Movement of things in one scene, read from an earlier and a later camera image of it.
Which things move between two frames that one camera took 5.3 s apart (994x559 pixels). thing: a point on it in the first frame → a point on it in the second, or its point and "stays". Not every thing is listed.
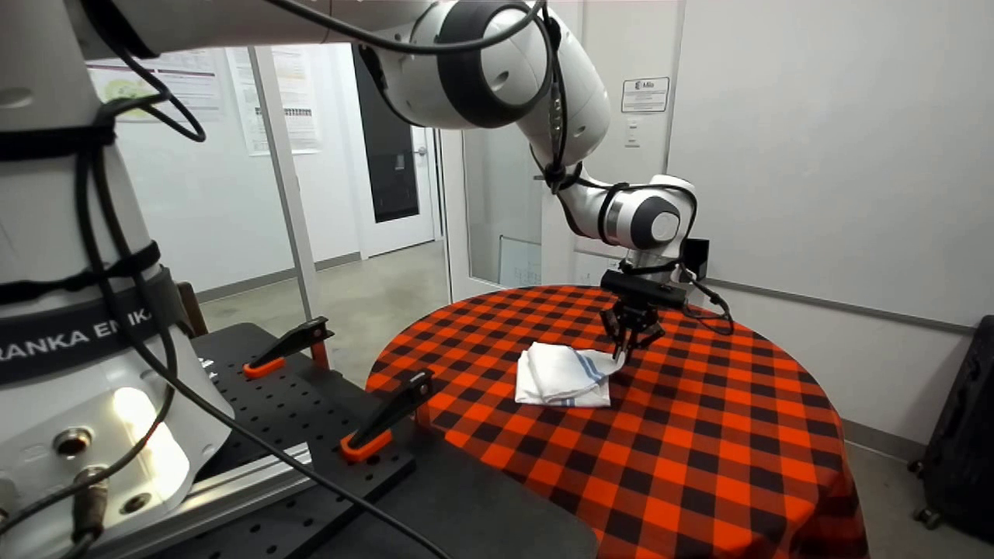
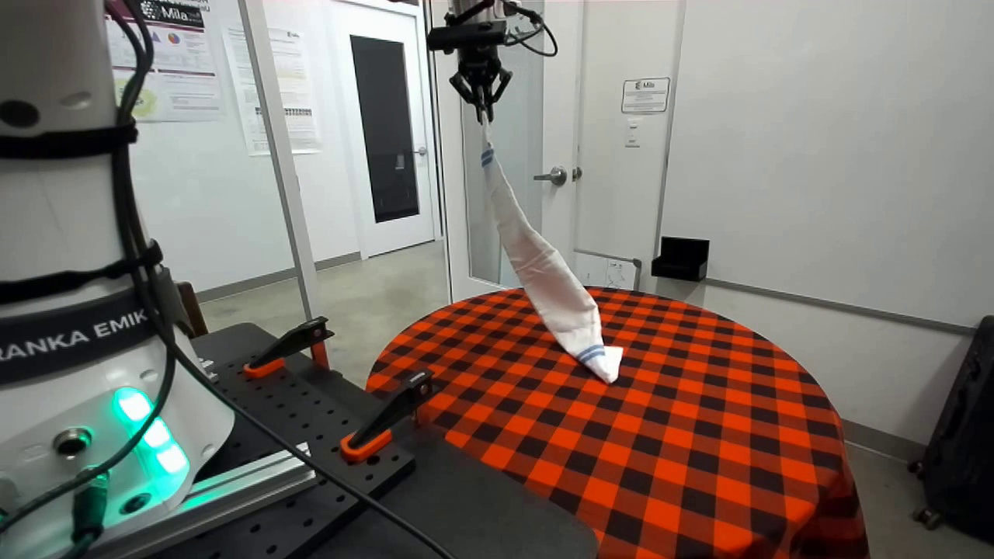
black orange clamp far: x=310 y=335 stays
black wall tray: x=695 y=251 stays
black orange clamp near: x=378 y=435 stays
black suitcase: x=959 y=474 stays
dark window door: x=390 y=141 stays
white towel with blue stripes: x=551 y=373 → x=570 y=302
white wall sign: x=648 y=95 stays
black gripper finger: x=644 y=329 → x=493 y=65
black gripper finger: x=620 y=329 → x=467 y=81
